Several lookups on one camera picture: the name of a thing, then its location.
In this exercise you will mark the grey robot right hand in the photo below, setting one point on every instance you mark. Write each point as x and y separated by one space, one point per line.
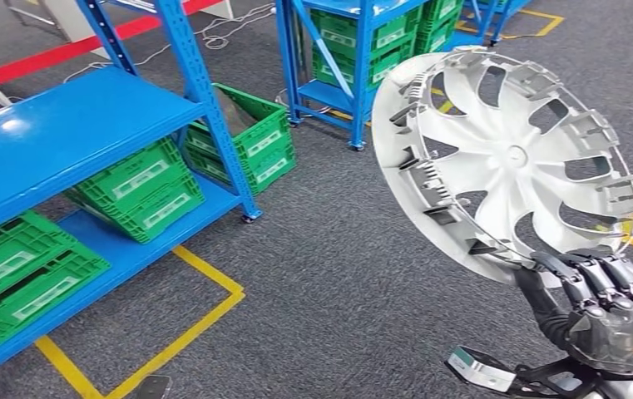
619 330

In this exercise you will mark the silver wheel hubcap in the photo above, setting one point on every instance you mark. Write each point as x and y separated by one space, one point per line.
514 157

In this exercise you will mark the black camera bracket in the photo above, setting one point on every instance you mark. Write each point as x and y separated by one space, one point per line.
542 380

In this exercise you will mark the large blue steel shelf rack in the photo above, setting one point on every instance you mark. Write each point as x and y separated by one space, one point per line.
73 126

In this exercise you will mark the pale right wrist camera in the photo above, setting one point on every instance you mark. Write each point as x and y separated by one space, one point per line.
481 371

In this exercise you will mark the long red barrier belt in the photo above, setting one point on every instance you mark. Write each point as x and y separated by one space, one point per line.
18 66

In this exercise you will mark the blue rack holding four crates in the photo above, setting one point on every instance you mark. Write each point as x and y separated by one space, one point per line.
363 82

